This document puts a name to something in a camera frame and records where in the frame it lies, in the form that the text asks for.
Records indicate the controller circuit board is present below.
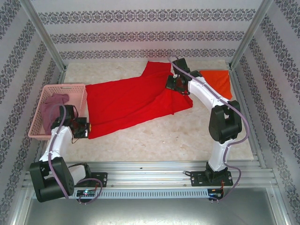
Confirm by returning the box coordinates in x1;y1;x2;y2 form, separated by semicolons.
76;189;97;197
208;188;225;200

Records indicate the orange folded t-shirt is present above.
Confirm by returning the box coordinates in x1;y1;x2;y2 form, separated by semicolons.
200;69;233;99

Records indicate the right controller circuit board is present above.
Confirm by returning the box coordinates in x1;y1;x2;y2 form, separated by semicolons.
208;188;225;200

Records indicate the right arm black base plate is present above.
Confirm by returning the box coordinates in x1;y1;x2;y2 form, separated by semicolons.
190;170;234;188

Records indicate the pink plastic basket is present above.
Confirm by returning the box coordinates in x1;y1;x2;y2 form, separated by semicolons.
28;83;88;141

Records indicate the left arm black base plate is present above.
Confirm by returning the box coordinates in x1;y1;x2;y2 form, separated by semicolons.
65;172;109;188

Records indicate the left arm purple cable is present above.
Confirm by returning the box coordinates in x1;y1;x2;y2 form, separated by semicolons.
48;104;104;206

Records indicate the slotted grey cable duct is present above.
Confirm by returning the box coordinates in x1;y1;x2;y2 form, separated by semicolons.
31;189;210;199

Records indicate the left controller circuit board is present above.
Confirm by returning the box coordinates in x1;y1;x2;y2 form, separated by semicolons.
76;189;97;197

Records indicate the mauve t-shirt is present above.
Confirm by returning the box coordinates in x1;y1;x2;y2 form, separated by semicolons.
41;93;70;135

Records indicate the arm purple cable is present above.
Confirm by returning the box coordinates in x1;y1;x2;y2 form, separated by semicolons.
167;53;248;205
48;104;104;206

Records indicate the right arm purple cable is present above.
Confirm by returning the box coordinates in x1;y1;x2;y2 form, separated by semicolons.
167;53;248;205

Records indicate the grey metal sheet panel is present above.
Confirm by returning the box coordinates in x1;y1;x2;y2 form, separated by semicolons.
14;187;290;225

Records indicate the aluminium frame post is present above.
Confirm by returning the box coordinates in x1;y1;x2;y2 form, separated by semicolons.
22;0;67;71
228;0;275;70

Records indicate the red t-shirt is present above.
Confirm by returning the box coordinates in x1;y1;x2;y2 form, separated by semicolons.
85;60;193;140

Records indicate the aluminium cross rail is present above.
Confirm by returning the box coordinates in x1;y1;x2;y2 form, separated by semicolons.
22;160;279;189

